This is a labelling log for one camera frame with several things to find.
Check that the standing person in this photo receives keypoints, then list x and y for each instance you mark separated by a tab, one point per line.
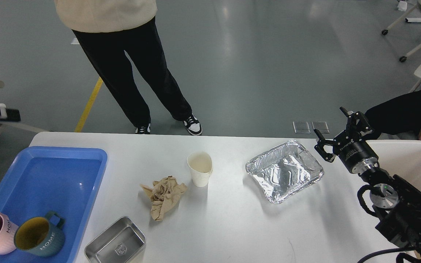
116	35

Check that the white paper cup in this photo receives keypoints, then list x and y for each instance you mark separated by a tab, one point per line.
200	167

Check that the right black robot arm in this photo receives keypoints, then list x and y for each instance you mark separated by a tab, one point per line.
390	198

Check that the white plastic bin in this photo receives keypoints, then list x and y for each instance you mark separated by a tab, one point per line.
401	157

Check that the crumpled brown paper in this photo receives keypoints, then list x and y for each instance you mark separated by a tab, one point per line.
164	195

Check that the blue plastic tray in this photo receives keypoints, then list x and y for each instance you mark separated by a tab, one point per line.
63	180

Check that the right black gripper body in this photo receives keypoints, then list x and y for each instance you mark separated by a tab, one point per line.
357	157

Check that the aluminium foil tray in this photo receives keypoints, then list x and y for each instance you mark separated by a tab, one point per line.
284	170

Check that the stainless steel box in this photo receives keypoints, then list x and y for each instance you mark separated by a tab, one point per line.
119	243

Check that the teal mug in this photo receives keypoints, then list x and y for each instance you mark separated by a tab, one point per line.
41	236

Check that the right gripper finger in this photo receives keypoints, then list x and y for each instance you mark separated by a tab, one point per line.
321	143
357	125

